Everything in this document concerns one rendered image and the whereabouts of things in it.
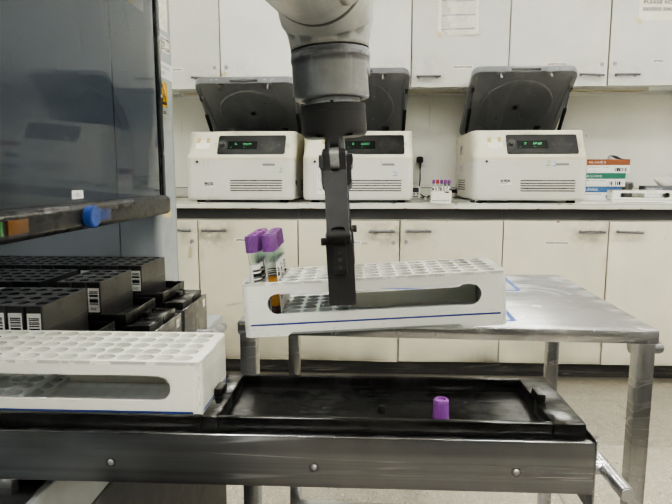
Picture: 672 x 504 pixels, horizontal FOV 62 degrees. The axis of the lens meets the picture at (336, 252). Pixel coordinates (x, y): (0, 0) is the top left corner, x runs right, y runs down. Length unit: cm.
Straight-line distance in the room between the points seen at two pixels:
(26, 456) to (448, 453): 38
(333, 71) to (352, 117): 5
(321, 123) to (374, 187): 221
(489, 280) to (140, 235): 73
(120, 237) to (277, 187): 175
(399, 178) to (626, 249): 117
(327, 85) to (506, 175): 233
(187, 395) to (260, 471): 10
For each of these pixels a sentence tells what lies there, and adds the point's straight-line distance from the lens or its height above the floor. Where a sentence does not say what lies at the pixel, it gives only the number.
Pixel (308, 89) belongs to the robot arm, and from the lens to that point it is 64.
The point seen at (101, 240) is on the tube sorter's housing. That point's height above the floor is 91.
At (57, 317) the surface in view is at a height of 86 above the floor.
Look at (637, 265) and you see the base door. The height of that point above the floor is 59.
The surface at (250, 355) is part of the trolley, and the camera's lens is 87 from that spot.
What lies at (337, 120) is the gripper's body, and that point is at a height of 109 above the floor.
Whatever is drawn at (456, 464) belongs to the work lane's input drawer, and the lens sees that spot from 54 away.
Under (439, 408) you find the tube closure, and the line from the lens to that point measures 56.
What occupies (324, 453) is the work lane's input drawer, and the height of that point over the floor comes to 79.
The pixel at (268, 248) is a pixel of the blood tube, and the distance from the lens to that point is 63.
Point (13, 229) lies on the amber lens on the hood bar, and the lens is 68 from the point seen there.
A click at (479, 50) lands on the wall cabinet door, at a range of 324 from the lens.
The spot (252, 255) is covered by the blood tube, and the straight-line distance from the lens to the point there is 64.
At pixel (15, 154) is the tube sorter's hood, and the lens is 72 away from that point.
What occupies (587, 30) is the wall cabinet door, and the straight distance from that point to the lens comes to 341.
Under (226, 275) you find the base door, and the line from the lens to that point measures 296.
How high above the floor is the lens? 103
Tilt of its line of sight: 8 degrees down
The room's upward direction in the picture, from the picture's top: straight up
